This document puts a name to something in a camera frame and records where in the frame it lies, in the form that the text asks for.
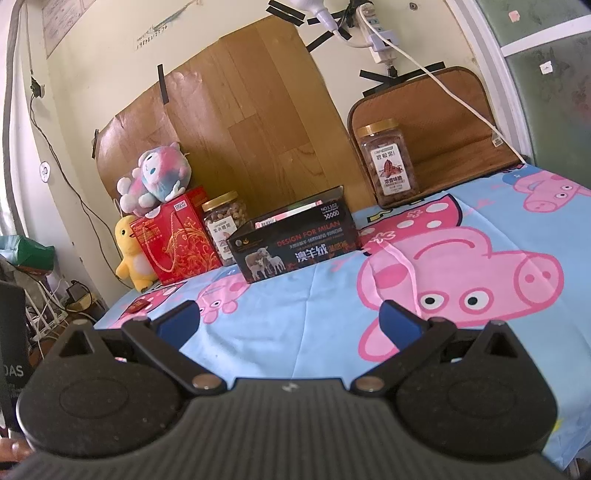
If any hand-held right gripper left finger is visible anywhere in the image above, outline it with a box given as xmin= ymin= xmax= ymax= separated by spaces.
xmin=48 ymin=300 xmax=227 ymax=395

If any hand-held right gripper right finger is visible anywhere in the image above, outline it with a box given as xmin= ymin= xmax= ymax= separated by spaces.
xmin=353 ymin=300 xmax=532 ymax=397

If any black cardboard box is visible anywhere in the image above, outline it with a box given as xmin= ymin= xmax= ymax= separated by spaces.
xmin=228 ymin=185 xmax=362 ymax=284

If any yellow duck plush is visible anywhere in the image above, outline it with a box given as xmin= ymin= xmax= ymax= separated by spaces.
xmin=115 ymin=215 xmax=158 ymax=291

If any red gift box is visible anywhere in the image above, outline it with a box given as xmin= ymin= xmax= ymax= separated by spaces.
xmin=130 ymin=187 xmax=223 ymax=286

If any black charger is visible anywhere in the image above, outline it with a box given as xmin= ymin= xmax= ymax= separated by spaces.
xmin=65 ymin=281 xmax=90 ymax=308

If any green bag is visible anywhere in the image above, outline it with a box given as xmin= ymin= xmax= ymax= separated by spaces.
xmin=0 ymin=235 xmax=56 ymax=278

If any cartoon pig printed blanket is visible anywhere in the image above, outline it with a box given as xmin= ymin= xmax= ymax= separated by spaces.
xmin=95 ymin=164 xmax=591 ymax=472

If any gold-lid mixed nut jar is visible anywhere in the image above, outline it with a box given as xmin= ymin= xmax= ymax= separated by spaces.
xmin=202 ymin=191 xmax=247 ymax=267

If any pink and blue plush toy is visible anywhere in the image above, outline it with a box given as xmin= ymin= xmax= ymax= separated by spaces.
xmin=116 ymin=142 xmax=192 ymax=217

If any gold-lid pecan jar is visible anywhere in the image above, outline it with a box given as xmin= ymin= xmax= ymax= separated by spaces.
xmin=355 ymin=119 xmax=422 ymax=208

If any brown seat mat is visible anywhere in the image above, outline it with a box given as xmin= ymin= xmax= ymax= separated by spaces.
xmin=347 ymin=66 xmax=527 ymax=204

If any wooden board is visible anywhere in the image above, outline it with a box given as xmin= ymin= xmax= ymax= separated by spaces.
xmin=173 ymin=16 xmax=365 ymax=217

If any frosted glass window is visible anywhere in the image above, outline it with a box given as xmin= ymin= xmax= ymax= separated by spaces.
xmin=448 ymin=0 xmax=591 ymax=185

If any white power strip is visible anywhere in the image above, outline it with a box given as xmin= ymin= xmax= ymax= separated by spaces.
xmin=355 ymin=2 xmax=400 ymax=65

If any white plug adapter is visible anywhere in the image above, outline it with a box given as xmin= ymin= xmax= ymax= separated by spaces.
xmin=295 ymin=0 xmax=352 ymax=42

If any white cable bundle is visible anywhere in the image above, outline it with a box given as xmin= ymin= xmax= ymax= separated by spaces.
xmin=25 ymin=277 xmax=70 ymax=342

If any black wall cable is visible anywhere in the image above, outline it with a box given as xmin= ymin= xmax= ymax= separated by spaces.
xmin=28 ymin=69 xmax=116 ymax=217

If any white power cable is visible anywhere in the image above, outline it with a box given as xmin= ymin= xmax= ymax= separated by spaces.
xmin=369 ymin=23 xmax=529 ymax=164

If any wall poster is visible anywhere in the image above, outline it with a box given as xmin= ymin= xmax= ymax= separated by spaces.
xmin=41 ymin=0 xmax=100 ymax=58

